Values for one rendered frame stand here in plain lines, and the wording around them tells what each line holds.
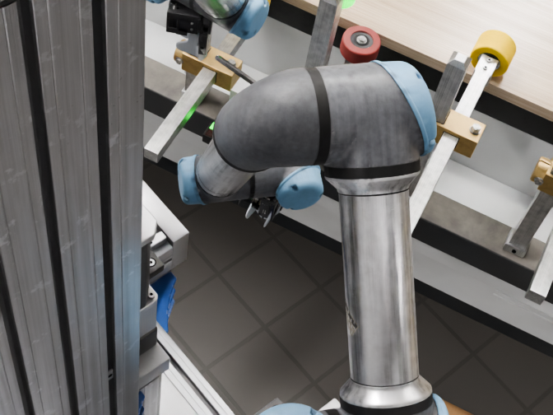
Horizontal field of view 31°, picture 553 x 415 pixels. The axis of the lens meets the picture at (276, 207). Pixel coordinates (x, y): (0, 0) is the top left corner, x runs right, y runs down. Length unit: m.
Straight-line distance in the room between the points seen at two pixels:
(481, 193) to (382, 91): 1.13
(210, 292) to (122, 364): 1.73
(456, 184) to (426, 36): 0.35
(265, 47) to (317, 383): 0.89
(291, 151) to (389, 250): 0.17
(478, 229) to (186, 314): 0.91
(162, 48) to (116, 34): 1.79
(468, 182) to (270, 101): 1.19
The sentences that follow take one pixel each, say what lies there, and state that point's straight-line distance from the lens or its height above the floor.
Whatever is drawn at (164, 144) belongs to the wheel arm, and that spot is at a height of 0.83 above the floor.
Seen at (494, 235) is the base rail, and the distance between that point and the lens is 2.13.
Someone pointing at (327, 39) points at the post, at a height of 1.05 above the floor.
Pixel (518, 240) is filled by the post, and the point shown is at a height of 0.74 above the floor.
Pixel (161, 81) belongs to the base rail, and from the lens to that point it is 2.23.
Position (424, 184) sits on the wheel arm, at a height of 0.96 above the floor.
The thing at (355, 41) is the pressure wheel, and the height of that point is 0.90.
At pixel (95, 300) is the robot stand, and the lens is 0.86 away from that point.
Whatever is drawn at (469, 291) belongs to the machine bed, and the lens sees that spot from 2.69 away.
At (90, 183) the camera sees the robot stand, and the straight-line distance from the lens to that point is 0.71.
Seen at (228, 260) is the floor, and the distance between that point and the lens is 2.79.
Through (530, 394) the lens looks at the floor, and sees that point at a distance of 2.80.
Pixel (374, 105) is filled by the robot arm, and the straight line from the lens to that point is 1.17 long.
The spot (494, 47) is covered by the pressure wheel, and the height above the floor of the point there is 0.98.
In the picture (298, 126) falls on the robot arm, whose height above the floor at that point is 1.52.
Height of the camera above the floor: 2.41
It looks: 56 degrees down
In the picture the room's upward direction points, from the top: 13 degrees clockwise
